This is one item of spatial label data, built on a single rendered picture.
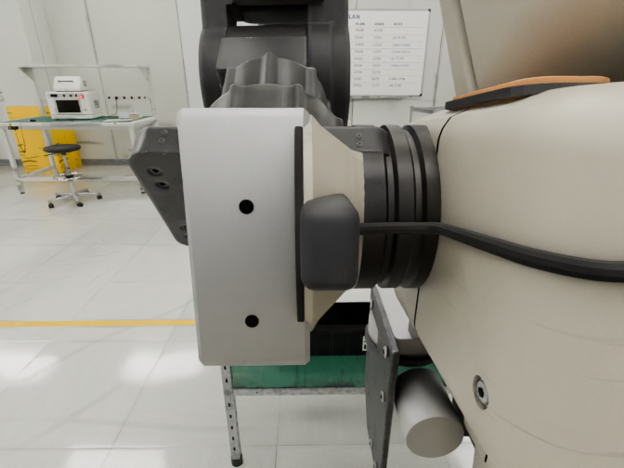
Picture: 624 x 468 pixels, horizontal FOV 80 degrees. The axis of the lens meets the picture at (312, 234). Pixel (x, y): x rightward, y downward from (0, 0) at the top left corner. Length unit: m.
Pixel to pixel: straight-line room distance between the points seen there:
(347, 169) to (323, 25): 0.15
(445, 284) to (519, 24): 0.11
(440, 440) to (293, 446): 1.25
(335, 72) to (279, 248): 0.15
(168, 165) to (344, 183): 0.08
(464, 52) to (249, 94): 0.13
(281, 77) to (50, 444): 1.72
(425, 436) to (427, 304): 0.16
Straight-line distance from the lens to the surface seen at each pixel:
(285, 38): 0.26
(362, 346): 1.34
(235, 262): 0.16
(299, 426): 1.61
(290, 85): 0.20
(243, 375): 1.31
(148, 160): 0.18
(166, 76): 6.08
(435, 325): 0.18
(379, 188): 0.16
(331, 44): 0.27
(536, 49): 0.19
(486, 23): 0.22
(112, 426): 1.78
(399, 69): 5.89
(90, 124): 4.80
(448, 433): 0.33
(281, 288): 0.16
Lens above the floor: 1.24
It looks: 23 degrees down
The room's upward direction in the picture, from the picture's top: straight up
